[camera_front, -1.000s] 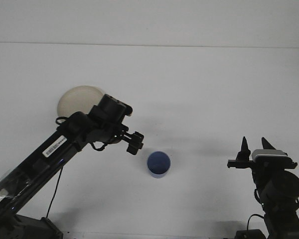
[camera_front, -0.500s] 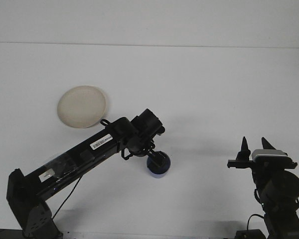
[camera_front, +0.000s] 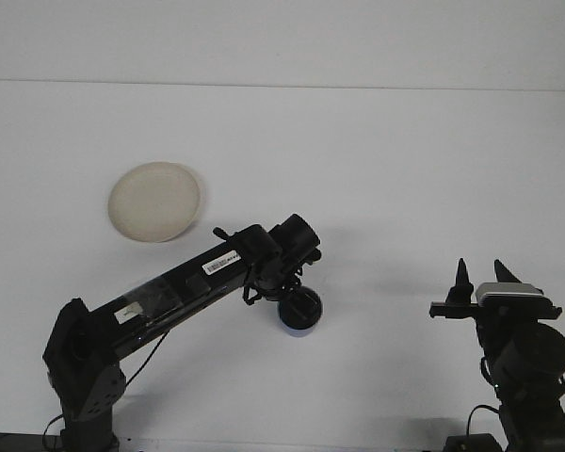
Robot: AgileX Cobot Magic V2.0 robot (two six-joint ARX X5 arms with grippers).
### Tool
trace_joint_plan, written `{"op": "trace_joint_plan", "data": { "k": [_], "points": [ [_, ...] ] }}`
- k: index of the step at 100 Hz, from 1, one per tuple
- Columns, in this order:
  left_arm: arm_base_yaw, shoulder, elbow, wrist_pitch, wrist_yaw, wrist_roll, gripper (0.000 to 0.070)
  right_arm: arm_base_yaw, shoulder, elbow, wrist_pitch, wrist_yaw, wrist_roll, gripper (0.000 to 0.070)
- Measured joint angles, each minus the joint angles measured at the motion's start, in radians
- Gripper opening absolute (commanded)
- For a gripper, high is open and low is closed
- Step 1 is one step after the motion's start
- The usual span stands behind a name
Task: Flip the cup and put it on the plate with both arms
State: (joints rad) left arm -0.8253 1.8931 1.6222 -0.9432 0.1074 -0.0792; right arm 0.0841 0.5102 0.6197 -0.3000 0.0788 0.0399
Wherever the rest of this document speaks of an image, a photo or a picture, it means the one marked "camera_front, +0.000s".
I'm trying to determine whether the pale blue cup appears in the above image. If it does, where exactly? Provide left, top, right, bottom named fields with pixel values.
left=277, top=286, right=325, bottom=340

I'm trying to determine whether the pale round plate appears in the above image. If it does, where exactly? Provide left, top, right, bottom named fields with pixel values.
left=107, top=160, right=207, bottom=244

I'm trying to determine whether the pale grey camera box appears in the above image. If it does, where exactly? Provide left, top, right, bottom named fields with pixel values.
left=473, top=281, right=546, bottom=306

